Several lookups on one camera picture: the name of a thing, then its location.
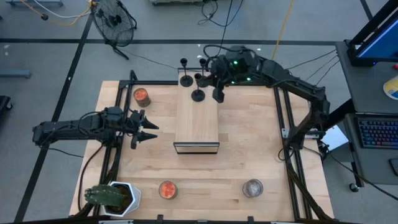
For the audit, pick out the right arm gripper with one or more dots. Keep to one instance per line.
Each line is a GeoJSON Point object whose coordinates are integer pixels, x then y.
{"type": "Point", "coordinates": [220, 77]}

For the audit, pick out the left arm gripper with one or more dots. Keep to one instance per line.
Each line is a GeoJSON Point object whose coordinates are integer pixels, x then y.
{"type": "Point", "coordinates": [134, 124]}

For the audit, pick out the black candlestick holder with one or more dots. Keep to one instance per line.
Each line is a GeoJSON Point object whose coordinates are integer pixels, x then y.
{"type": "Point", "coordinates": [202, 62]}
{"type": "Point", "coordinates": [186, 81]}
{"type": "Point", "coordinates": [198, 95]}

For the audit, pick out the orange candle glass jar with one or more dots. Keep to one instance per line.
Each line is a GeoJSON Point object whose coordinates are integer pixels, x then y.
{"type": "Point", "coordinates": [168, 189]}
{"type": "Point", "coordinates": [141, 95]}

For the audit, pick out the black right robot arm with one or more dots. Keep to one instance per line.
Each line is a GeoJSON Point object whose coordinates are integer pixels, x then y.
{"type": "Point", "coordinates": [298, 87]}

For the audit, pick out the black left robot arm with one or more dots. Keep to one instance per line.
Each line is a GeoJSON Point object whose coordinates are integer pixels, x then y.
{"type": "Point", "coordinates": [62, 130]}

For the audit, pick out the clear silver glass candle jar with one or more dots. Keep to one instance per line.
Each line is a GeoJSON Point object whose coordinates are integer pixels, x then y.
{"type": "Point", "coordinates": [252, 188]}

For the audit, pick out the white hexagonal plant pot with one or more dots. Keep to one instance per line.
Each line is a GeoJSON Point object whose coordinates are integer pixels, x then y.
{"type": "Point", "coordinates": [135, 197]}

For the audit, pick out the green cactus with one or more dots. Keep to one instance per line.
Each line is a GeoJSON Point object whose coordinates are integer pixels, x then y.
{"type": "Point", "coordinates": [104, 196]}

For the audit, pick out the black floor fan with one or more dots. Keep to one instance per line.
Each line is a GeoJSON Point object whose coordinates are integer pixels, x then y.
{"type": "Point", "coordinates": [115, 21]}

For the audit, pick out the white sheet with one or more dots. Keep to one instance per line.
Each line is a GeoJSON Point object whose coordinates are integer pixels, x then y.
{"type": "Point", "coordinates": [337, 140]}

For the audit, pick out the black wheeled base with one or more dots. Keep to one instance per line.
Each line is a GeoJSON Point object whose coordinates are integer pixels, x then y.
{"type": "Point", "coordinates": [4, 102]}

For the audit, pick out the black round plug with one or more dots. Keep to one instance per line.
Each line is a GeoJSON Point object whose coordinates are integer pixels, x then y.
{"type": "Point", "coordinates": [44, 17]}

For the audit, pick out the grey desk cart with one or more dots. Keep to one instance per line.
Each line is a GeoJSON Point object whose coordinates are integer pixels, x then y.
{"type": "Point", "coordinates": [367, 93]}

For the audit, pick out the blue grey floor bar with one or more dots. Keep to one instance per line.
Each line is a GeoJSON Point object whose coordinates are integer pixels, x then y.
{"type": "Point", "coordinates": [34, 2]}

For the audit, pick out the backlit black keyboard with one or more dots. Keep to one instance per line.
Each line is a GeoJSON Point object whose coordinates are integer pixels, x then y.
{"type": "Point", "coordinates": [377, 132]}

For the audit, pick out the black monitor blue screen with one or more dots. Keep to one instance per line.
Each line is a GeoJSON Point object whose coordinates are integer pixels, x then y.
{"type": "Point", "coordinates": [382, 43]}

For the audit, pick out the black caster wheel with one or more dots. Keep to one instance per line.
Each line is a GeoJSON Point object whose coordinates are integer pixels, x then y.
{"type": "Point", "coordinates": [354, 187]}

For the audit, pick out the white yellow wipes canister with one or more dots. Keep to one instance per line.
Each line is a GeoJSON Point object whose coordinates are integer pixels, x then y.
{"type": "Point", "coordinates": [392, 88]}

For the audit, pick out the black metal table frame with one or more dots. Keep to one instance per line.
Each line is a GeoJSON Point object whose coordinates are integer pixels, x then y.
{"type": "Point", "coordinates": [155, 82]}

